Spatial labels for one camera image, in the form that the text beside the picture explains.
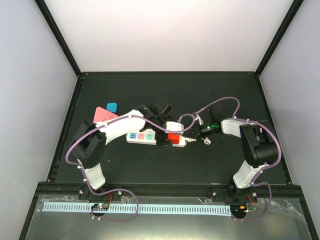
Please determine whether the red cube socket adapter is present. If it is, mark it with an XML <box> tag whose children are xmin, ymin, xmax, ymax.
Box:
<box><xmin>167</xmin><ymin>132</ymin><xmax>180</xmax><ymax>145</ymax></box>

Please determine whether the white power strip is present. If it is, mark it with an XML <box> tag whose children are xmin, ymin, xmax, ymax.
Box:
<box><xmin>126</xmin><ymin>131</ymin><xmax>187</xmax><ymax>148</ymax></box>

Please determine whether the blue square plug adapter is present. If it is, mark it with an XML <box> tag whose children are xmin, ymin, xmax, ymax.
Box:
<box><xmin>106</xmin><ymin>102</ymin><xmax>118</xmax><ymax>114</ymax></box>

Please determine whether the pink triangular socket adapter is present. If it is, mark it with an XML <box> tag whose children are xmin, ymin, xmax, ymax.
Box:
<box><xmin>92</xmin><ymin>107</ymin><xmax>118</xmax><ymax>123</ymax></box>

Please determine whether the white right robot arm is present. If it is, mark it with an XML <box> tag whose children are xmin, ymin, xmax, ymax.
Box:
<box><xmin>183</xmin><ymin>107</ymin><xmax>282</xmax><ymax>202</ymax></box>

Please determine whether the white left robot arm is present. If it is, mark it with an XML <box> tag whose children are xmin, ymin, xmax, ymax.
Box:
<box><xmin>65</xmin><ymin>99</ymin><xmax>173</xmax><ymax>200</ymax></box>

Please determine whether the right controller circuit board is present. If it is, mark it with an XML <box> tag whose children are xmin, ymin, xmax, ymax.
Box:
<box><xmin>230</xmin><ymin>205</ymin><xmax>254</xmax><ymax>214</ymax></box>

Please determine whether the controller circuit board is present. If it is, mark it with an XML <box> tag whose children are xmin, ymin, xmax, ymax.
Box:
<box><xmin>91</xmin><ymin>203</ymin><xmax>110</xmax><ymax>211</ymax></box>
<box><xmin>230</xmin><ymin>205</ymin><xmax>254</xmax><ymax>214</ymax></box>

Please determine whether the left controller circuit board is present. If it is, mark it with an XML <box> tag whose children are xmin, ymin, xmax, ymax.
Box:
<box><xmin>91</xmin><ymin>203</ymin><xmax>110</xmax><ymax>211</ymax></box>

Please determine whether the white coiled power cord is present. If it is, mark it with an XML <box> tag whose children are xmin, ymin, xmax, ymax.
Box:
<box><xmin>185</xmin><ymin>136</ymin><xmax>212</xmax><ymax>146</ymax></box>

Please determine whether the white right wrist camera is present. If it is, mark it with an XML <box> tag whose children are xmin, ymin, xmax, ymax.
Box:
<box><xmin>193</xmin><ymin>112</ymin><xmax>204</xmax><ymax>125</ymax></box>

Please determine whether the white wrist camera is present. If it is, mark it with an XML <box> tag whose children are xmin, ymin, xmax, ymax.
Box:
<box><xmin>165</xmin><ymin>121</ymin><xmax>184</xmax><ymax>133</ymax></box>
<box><xmin>193</xmin><ymin>112</ymin><xmax>204</xmax><ymax>125</ymax></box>

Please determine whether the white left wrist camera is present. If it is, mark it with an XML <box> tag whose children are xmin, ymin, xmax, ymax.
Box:
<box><xmin>165</xmin><ymin>121</ymin><xmax>184</xmax><ymax>133</ymax></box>

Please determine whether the black front mounting rail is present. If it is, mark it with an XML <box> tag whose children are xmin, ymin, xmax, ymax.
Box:
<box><xmin>37</xmin><ymin>181</ymin><xmax>301</xmax><ymax>201</ymax></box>

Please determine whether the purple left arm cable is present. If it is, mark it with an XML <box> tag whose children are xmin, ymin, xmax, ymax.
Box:
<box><xmin>64</xmin><ymin>115</ymin><xmax>197</xmax><ymax>222</ymax></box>

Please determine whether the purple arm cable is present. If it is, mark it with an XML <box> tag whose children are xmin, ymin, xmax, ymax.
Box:
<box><xmin>179</xmin><ymin>96</ymin><xmax>283</xmax><ymax>222</ymax></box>
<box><xmin>64</xmin><ymin>115</ymin><xmax>197</xmax><ymax>222</ymax></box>

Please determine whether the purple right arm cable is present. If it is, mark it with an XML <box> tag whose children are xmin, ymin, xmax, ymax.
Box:
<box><xmin>179</xmin><ymin>96</ymin><xmax>283</xmax><ymax>222</ymax></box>

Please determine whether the light blue slotted cable duct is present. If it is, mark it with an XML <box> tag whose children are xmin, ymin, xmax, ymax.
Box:
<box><xmin>42</xmin><ymin>202</ymin><xmax>232</xmax><ymax>217</ymax></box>

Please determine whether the black right frame post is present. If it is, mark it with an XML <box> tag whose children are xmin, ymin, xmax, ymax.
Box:
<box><xmin>255</xmin><ymin>0</ymin><xmax>304</xmax><ymax>77</ymax></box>

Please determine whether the black frame post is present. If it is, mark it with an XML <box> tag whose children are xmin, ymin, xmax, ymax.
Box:
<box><xmin>255</xmin><ymin>0</ymin><xmax>304</xmax><ymax>77</ymax></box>
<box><xmin>34</xmin><ymin>0</ymin><xmax>82</xmax><ymax>77</ymax></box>

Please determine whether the black left frame post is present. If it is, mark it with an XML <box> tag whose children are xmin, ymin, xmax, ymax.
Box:
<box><xmin>34</xmin><ymin>0</ymin><xmax>82</xmax><ymax>77</ymax></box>

